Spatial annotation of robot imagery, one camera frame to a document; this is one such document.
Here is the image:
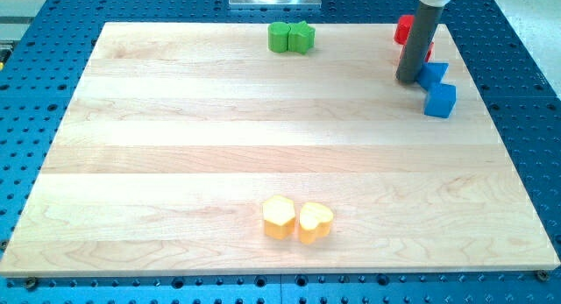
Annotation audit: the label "blue cube block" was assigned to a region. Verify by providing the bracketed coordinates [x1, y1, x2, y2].
[424, 83, 457, 118]

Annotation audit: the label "blue triangular block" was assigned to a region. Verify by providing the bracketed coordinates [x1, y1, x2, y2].
[415, 62, 449, 91]

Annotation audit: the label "yellow hexagon block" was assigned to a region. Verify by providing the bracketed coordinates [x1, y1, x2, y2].
[262, 195, 295, 240]

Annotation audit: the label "yellow heart block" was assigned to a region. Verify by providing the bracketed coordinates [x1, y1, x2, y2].
[298, 202, 334, 244]

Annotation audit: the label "wooden board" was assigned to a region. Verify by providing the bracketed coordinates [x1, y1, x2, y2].
[1, 23, 559, 278]

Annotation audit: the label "green star block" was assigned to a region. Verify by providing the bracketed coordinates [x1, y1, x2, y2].
[288, 21, 316, 54]

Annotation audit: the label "green cylinder block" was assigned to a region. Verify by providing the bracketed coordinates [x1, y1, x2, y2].
[267, 22, 290, 53]

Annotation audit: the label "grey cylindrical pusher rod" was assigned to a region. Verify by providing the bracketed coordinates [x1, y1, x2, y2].
[395, 0, 451, 84]

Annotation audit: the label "red block upper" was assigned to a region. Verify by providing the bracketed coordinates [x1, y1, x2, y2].
[394, 14, 415, 45]

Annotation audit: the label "red block behind pusher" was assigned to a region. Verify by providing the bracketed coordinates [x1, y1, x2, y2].
[399, 42, 434, 62]

